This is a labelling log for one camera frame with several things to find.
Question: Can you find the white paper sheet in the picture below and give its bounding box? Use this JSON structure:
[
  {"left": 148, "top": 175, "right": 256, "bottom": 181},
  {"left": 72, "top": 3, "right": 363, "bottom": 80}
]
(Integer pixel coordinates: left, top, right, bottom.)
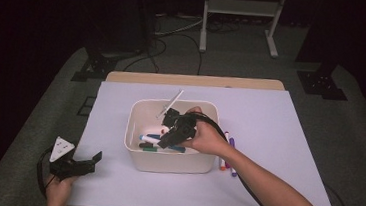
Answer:
[{"left": 66, "top": 72, "right": 348, "bottom": 206}]

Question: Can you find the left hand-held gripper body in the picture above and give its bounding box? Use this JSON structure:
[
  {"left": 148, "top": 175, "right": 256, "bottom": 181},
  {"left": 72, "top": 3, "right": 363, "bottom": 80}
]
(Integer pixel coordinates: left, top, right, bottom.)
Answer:
[{"left": 48, "top": 135, "right": 87, "bottom": 183}]

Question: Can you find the purple marker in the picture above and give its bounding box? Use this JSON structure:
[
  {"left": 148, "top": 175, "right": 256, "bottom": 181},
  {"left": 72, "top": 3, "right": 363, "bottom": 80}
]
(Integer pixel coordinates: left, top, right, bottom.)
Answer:
[{"left": 226, "top": 136, "right": 242, "bottom": 178}]

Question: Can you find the orange marker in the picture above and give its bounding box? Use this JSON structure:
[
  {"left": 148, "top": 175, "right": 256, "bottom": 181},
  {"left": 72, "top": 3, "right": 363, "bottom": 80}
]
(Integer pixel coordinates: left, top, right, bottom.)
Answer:
[{"left": 217, "top": 154, "right": 228, "bottom": 172}]

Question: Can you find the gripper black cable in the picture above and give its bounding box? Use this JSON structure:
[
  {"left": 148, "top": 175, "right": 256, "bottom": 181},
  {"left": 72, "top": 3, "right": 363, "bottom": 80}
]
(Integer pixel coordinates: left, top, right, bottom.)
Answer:
[
  {"left": 33, "top": 145, "right": 56, "bottom": 200},
  {"left": 185, "top": 111, "right": 361, "bottom": 206}
]

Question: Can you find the person's right hand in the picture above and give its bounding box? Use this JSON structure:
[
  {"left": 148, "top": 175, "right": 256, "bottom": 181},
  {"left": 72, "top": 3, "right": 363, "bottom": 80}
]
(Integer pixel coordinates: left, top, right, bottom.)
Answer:
[{"left": 180, "top": 104, "right": 237, "bottom": 158}]

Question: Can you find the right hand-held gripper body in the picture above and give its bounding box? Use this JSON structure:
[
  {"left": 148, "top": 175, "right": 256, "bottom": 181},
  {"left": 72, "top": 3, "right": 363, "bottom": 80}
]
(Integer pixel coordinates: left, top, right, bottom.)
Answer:
[{"left": 154, "top": 87, "right": 203, "bottom": 142}]

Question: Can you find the black marker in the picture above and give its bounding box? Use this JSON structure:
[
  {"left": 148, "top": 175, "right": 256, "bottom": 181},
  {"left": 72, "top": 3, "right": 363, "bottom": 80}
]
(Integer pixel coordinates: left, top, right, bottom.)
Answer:
[{"left": 138, "top": 141, "right": 155, "bottom": 150}]

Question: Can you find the black stand base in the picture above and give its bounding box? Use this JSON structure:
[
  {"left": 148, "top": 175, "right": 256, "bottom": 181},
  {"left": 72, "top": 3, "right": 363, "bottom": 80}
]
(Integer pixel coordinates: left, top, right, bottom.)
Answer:
[
  {"left": 294, "top": 59, "right": 352, "bottom": 102},
  {"left": 70, "top": 44, "right": 120, "bottom": 86}
]

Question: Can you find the white plastic bin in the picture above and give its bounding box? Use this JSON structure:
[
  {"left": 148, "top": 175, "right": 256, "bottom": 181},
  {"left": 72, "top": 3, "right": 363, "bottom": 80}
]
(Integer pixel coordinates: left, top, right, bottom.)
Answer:
[{"left": 121, "top": 93, "right": 225, "bottom": 178}]

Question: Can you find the person's left hand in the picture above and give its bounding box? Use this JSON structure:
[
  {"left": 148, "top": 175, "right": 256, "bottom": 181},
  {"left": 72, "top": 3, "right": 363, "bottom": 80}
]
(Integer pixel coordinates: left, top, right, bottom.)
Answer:
[{"left": 44, "top": 171, "right": 78, "bottom": 206}]

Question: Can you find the light blue marker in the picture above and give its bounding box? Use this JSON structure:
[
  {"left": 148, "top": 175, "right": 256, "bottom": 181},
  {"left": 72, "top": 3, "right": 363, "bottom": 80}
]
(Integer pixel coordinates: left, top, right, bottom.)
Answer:
[{"left": 138, "top": 133, "right": 188, "bottom": 153}]

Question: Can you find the black floor cable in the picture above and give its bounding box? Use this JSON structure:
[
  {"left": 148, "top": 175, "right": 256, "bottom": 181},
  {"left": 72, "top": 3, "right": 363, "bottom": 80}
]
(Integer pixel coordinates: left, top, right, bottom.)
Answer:
[{"left": 123, "top": 27, "right": 207, "bottom": 79}]

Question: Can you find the white metal stand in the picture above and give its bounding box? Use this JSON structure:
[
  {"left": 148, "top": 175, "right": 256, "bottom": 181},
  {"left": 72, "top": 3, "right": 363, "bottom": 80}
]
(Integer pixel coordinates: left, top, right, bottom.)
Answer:
[{"left": 197, "top": 0, "right": 288, "bottom": 61}]

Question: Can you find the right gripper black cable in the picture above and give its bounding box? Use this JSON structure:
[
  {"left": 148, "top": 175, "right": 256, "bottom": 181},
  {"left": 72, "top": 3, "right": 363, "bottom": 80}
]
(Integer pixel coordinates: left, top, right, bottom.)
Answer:
[{"left": 185, "top": 111, "right": 361, "bottom": 206}]

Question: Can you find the grey floor cable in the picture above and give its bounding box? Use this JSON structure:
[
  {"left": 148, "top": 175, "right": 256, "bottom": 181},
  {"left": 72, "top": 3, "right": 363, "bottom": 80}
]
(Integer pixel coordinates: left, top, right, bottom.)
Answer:
[{"left": 153, "top": 11, "right": 206, "bottom": 40}]

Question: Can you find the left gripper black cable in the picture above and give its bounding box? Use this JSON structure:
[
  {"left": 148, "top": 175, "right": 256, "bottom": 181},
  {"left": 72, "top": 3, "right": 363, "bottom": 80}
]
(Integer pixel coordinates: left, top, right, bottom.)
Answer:
[{"left": 33, "top": 145, "right": 56, "bottom": 200}]

